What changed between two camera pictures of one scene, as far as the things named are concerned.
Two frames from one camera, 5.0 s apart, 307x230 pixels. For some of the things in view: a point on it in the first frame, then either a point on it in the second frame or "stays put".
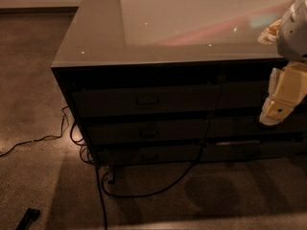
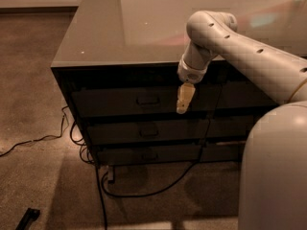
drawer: (148, 130) stays put
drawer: (177, 101) stays put
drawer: (243, 94) stays put
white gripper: (294, 37) to (191, 74)
